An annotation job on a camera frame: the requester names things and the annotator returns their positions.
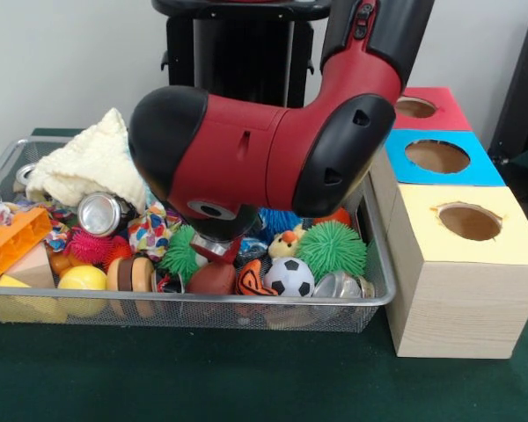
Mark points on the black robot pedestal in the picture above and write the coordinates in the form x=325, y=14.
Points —
x=238, y=53

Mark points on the clear mesh bin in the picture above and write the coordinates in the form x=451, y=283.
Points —
x=202, y=318

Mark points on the green furry googly-eyed toy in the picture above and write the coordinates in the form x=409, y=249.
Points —
x=180, y=255

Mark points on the wooden box with three holes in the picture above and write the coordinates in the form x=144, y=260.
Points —
x=458, y=308

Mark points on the shiny silver can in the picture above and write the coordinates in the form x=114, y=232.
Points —
x=104, y=214

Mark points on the red robot arm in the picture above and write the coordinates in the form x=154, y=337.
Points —
x=264, y=149

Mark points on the cream knitted cloth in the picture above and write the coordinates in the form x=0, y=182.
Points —
x=84, y=167

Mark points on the small soccer ball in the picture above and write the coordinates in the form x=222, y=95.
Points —
x=289, y=277

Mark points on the colourful patterned cloth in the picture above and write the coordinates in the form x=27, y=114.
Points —
x=151, y=230

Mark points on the large blue spiky ball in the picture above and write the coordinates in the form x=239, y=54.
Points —
x=277, y=221

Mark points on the pink spiky ball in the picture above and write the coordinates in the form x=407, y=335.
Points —
x=91, y=246

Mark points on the twisted clear plastic bottle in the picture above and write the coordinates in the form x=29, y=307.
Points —
x=253, y=250

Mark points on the small red ball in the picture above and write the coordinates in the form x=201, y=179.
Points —
x=339, y=214

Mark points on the brown toy football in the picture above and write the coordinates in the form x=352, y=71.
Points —
x=213, y=279

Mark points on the green spiky ball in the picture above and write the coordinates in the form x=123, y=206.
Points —
x=333, y=249

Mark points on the orange toy brick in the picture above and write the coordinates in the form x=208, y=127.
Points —
x=13, y=244

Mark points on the crushed silver can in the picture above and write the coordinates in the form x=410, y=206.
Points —
x=24, y=176

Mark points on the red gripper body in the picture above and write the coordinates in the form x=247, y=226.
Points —
x=220, y=252

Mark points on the yellow tennis ball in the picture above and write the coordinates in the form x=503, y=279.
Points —
x=83, y=286

